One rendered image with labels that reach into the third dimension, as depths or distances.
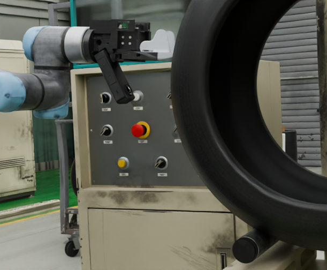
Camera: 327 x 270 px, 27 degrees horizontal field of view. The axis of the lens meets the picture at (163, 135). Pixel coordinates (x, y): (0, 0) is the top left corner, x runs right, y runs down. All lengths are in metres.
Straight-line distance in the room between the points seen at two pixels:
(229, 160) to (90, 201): 0.99
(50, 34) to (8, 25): 10.54
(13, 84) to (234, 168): 0.45
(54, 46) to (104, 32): 0.11
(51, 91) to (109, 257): 0.81
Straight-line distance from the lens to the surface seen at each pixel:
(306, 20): 10.88
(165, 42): 1.30
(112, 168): 2.08
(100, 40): 1.40
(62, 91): 1.42
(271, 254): 1.29
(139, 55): 1.31
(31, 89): 1.34
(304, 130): 10.86
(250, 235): 1.18
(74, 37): 1.38
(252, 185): 1.14
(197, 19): 1.17
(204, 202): 1.91
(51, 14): 5.14
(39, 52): 1.43
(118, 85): 1.34
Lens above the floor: 1.16
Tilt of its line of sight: 3 degrees down
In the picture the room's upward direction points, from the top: 3 degrees counter-clockwise
